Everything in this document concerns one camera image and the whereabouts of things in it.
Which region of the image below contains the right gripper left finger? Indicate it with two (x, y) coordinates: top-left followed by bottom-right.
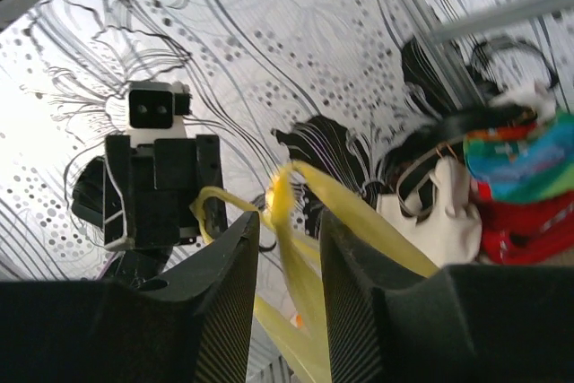
(1, 212), (260, 382)

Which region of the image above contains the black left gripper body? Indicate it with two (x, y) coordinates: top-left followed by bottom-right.
(103, 135), (222, 251)

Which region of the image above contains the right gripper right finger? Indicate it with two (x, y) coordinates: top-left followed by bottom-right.
(319, 213), (573, 382)

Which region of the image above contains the yellow-green trash bag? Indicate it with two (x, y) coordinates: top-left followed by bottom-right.
(190, 161), (443, 383)

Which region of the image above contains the cream canvas tote bag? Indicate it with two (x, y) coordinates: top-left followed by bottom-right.
(377, 157), (482, 267)

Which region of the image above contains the red fabric bag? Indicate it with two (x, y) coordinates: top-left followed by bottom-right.
(470, 180), (573, 265)

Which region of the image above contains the colourful striped bag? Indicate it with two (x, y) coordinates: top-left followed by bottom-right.
(463, 111), (573, 205)

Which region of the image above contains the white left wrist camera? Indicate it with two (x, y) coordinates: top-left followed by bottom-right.
(125, 81), (191, 148)

